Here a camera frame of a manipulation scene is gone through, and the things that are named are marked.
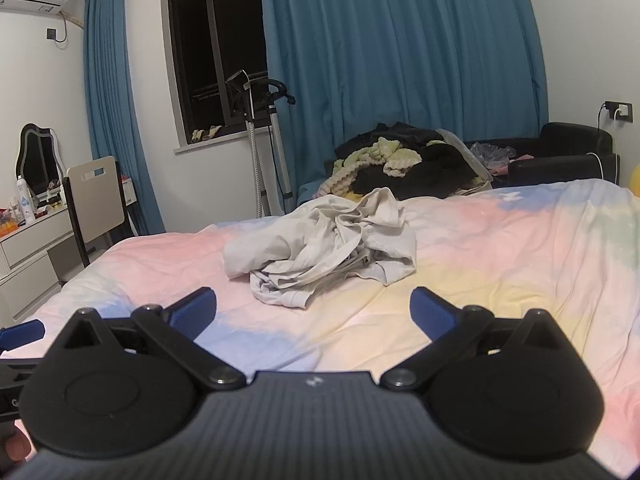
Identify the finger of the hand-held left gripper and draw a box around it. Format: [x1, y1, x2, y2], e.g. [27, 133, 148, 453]
[0, 320, 46, 349]

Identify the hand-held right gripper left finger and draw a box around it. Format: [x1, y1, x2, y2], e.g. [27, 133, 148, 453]
[49, 287, 247, 392]

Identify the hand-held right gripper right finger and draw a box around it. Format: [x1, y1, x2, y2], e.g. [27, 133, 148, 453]
[380, 287, 576, 392]

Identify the light grey printed t-shirt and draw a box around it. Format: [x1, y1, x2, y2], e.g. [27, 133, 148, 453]
[223, 187, 417, 309]

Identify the pile of dark clothes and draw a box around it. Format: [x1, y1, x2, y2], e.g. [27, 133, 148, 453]
[325, 121, 493, 201]

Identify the person's left hand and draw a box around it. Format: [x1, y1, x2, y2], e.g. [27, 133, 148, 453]
[0, 425, 32, 466]

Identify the white dresser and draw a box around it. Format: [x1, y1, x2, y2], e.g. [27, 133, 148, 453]
[0, 204, 76, 322]

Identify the pastel tie-dye bed blanket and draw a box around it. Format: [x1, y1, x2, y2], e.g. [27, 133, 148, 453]
[0, 178, 640, 476]

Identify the white spray bottle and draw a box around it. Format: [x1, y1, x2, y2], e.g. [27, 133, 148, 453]
[15, 176, 37, 226]

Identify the beige black chair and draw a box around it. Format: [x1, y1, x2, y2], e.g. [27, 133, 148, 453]
[61, 156, 136, 281]

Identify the pale yellow fluffy blanket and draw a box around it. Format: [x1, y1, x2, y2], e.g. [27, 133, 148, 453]
[315, 137, 423, 198]

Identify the blue cloth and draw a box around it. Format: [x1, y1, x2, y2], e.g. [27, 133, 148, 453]
[297, 177, 331, 206]

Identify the pink cloth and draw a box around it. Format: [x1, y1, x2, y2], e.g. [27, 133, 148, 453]
[487, 155, 536, 176]

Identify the clear plastic bag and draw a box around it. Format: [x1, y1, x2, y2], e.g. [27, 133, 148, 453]
[435, 127, 518, 191]

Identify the wavy framed vanity mirror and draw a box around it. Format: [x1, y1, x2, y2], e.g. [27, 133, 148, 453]
[15, 122, 67, 198]

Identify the garment steamer stand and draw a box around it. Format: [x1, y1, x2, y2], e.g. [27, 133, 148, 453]
[225, 70, 297, 218]

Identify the black sofa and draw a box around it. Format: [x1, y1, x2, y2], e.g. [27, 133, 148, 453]
[462, 121, 621, 188]

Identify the narrow blue curtain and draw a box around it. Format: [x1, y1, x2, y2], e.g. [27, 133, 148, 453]
[82, 0, 166, 236]

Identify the wide blue curtain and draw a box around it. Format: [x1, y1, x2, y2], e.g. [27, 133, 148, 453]
[257, 0, 549, 206]

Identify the dark framed window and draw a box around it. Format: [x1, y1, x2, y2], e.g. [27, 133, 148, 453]
[160, 0, 271, 148]

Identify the white charger cable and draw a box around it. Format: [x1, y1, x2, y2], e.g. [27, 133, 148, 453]
[585, 104, 621, 182]

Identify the wall socket with white charger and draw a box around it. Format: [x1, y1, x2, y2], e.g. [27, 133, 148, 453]
[605, 101, 633, 123]

